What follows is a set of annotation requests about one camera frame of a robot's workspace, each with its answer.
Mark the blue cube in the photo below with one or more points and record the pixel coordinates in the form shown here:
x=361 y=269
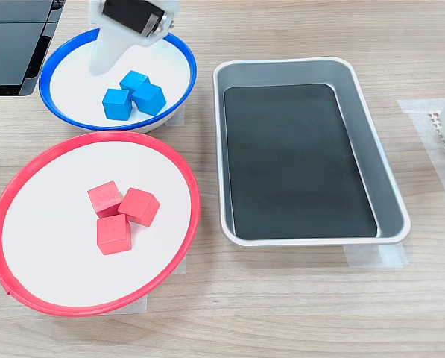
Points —
x=134 y=79
x=149 y=98
x=117 y=104

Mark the red cube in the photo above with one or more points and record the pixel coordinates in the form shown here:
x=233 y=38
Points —
x=104 y=197
x=114 y=235
x=138 y=207

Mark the blue-rimmed white plate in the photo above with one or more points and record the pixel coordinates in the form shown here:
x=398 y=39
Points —
x=76 y=100

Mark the clear tape strip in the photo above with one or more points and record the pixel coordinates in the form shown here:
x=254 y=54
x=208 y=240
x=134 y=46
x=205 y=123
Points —
x=375 y=257
x=140 y=304
x=181 y=266
x=179 y=115

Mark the steel tray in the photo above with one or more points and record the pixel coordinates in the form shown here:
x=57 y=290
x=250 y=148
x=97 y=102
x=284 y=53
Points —
x=244 y=72

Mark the black flat electronic device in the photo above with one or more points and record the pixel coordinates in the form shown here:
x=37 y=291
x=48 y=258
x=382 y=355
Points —
x=6 y=48

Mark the black mat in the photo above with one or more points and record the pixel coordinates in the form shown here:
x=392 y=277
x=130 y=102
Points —
x=281 y=179

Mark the red-rimmed white plate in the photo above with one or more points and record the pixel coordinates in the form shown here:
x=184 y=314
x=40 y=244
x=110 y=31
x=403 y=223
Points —
x=58 y=268

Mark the pale perforated plate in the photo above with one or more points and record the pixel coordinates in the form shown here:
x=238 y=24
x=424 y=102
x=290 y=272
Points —
x=435 y=119

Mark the translucent tape sheet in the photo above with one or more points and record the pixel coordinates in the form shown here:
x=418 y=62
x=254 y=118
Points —
x=427 y=156

